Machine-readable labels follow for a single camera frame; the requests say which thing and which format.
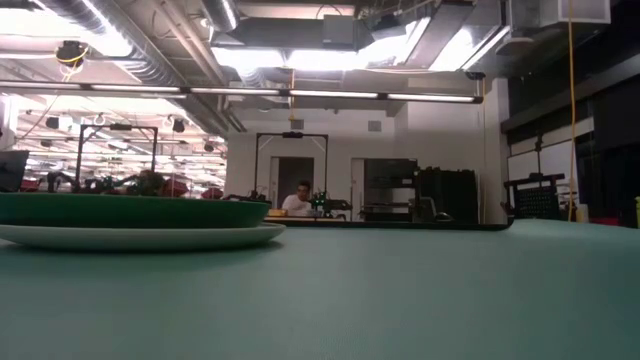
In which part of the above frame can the round metal ventilation duct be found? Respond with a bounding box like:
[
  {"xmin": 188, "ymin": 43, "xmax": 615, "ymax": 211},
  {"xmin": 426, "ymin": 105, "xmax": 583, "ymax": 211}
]
[{"xmin": 199, "ymin": 0, "xmax": 241, "ymax": 32}]

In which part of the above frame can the yellow cable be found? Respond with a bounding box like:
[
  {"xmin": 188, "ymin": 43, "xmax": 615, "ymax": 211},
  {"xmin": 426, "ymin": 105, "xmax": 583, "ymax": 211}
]
[{"xmin": 566, "ymin": 0, "xmax": 578, "ymax": 223}]

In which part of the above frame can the black table frame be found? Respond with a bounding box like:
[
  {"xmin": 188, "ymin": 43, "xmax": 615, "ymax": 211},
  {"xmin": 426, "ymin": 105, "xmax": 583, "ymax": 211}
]
[{"xmin": 263, "ymin": 215, "xmax": 517, "ymax": 233}]

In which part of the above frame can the black equipment cart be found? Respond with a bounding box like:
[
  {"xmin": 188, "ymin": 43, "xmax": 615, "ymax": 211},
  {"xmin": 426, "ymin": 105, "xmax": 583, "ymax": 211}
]
[{"xmin": 501, "ymin": 172, "xmax": 567, "ymax": 223}]

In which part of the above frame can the black cabinet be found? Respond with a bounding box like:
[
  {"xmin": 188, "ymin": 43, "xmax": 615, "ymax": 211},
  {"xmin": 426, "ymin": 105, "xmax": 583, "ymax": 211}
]
[{"xmin": 414, "ymin": 167, "xmax": 480, "ymax": 224}]

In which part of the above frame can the grey ceiling unit box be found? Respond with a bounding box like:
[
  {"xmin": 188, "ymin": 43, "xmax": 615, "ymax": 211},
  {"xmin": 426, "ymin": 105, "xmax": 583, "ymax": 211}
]
[{"xmin": 322, "ymin": 14, "xmax": 359, "ymax": 51}]

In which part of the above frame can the dark monitor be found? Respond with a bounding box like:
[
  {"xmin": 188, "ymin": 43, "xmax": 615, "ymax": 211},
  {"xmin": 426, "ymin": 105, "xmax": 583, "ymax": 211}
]
[{"xmin": 0, "ymin": 149, "xmax": 30, "ymax": 194}]

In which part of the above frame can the dark storage shelf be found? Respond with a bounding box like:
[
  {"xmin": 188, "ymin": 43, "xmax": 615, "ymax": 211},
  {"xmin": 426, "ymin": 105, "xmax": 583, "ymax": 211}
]
[{"xmin": 360, "ymin": 158, "xmax": 419, "ymax": 223}]

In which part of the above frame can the long ceiling light fixture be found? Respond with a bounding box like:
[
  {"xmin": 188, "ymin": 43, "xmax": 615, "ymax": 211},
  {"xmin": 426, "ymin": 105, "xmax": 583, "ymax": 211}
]
[{"xmin": 0, "ymin": 82, "xmax": 484, "ymax": 105}]

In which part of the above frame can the green table mat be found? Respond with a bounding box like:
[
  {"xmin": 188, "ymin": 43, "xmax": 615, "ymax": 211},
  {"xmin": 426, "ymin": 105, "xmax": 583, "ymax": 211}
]
[{"xmin": 0, "ymin": 218, "xmax": 640, "ymax": 360}]

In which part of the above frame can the black ceiling dome camera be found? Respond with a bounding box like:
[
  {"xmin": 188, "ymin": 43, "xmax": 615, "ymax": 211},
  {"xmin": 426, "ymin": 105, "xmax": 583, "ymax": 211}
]
[{"xmin": 54, "ymin": 39, "xmax": 91, "ymax": 69}]

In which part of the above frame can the large dark green plate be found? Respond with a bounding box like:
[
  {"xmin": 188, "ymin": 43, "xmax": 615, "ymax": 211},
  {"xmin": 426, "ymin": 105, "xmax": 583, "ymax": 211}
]
[{"xmin": 0, "ymin": 192, "xmax": 272, "ymax": 230}]

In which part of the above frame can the black gantry frame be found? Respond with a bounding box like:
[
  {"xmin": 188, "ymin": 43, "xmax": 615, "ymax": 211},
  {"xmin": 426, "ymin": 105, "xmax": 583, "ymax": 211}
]
[
  {"xmin": 77, "ymin": 123, "xmax": 159, "ymax": 194},
  {"xmin": 254, "ymin": 131, "xmax": 330, "ymax": 202}
]

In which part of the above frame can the large white plate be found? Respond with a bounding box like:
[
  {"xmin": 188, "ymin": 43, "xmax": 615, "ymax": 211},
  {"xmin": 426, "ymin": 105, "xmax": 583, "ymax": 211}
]
[{"xmin": 0, "ymin": 222, "xmax": 288, "ymax": 253}]

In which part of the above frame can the person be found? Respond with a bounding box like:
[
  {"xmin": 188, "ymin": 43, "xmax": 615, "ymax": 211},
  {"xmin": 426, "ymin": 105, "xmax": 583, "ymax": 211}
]
[{"xmin": 281, "ymin": 180, "xmax": 314, "ymax": 218}]

